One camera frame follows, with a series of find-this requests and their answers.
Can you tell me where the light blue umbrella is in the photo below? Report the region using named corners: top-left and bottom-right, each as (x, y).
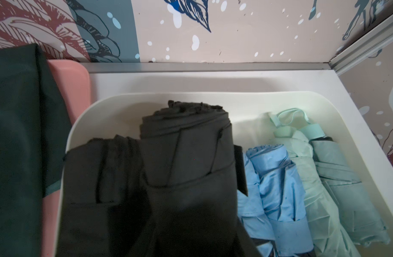
top-left (246, 145), bottom-right (316, 257)

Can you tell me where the blue patterned umbrella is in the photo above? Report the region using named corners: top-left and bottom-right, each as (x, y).
top-left (238, 154), bottom-right (276, 257)

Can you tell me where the cream storage box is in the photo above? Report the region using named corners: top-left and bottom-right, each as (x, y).
top-left (67, 91), bottom-right (393, 257)

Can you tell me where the dark green cloth napkin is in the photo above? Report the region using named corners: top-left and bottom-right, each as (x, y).
top-left (0, 44), bottom-right (71, 257)

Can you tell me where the pink plastic tray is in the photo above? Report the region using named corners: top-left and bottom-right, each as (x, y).
top-left (41, 60), bottom-right (91, 257)

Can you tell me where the black sleeved umbrella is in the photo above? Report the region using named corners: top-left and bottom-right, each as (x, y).
top-left (128, 100), bottom-right (259, 257)

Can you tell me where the mint green strapped umbrella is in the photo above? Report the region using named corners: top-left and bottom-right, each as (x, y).
top-left (270, 108), bottom-right (391, 247)

